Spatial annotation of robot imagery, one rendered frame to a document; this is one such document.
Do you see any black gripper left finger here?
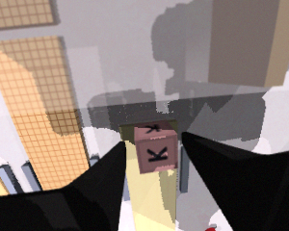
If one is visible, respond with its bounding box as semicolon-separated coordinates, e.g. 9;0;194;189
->
0;141;126;231

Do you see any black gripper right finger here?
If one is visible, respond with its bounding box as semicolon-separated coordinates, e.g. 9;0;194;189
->
182;132;289;231

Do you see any pink labelled cube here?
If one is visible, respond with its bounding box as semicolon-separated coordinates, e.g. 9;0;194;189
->
134;119;178;174

